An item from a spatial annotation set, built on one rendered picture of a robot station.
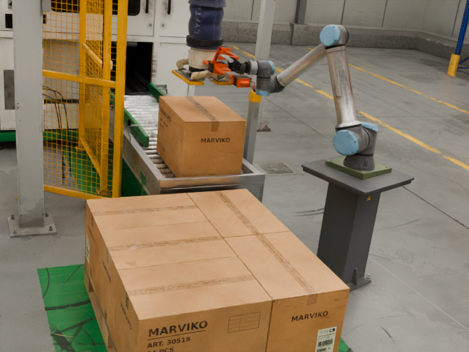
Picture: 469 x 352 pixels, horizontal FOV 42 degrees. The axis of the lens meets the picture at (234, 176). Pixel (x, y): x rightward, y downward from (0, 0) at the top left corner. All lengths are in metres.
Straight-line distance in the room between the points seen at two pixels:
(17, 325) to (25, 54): 1.64
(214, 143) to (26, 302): 1.42
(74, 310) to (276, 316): 1.26
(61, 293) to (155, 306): 1.19
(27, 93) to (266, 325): 2.19
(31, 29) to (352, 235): 2.32
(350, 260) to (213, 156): 1.07
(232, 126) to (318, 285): 1.31
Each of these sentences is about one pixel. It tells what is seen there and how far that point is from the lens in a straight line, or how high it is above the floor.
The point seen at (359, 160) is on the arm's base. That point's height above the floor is 0.84.
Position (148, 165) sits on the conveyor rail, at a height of 0.59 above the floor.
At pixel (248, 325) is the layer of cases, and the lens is 2.74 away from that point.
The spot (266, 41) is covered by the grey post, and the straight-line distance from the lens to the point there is 6.85.
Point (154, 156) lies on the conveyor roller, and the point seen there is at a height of 0.55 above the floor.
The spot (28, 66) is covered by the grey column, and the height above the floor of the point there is 1.13.
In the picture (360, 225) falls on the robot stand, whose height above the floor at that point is 0.43.
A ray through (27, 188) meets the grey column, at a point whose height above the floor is 0.30.
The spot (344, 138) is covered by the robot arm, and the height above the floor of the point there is 1.00.
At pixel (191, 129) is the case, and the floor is 0.90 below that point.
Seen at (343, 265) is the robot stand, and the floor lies 0.18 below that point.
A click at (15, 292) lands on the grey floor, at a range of 3.74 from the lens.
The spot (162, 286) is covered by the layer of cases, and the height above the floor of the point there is 0.54.
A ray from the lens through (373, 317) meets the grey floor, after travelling 3.78.
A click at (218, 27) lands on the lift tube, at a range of 3.85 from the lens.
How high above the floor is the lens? 1.98
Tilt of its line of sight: 21 degrees down
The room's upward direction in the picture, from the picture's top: 6 degrees clockwise
